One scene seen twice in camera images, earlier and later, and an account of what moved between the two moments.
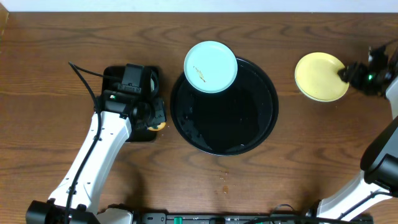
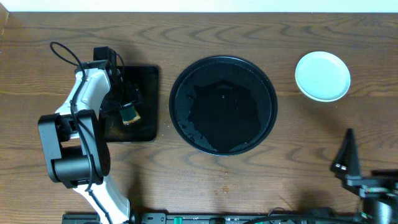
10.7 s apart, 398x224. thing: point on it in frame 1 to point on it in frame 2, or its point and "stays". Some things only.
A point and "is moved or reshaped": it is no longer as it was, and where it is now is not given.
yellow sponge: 159,127 is moved or reshaped
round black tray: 227,122 stays
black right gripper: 354,73 to 355,182
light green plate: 210,66 to 322,76
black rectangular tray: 148,112 stays
